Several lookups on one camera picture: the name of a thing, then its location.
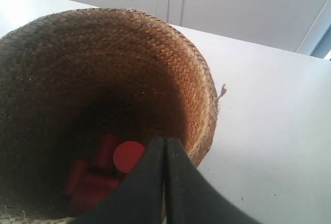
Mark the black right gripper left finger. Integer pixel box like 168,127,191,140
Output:
73,137,166,224

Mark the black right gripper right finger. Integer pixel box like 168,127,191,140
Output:
165,138,256,224

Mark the woven straw basket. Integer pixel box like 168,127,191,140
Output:
1,8,218,223

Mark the red cylinder upright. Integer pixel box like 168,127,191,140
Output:
113,141,145,178

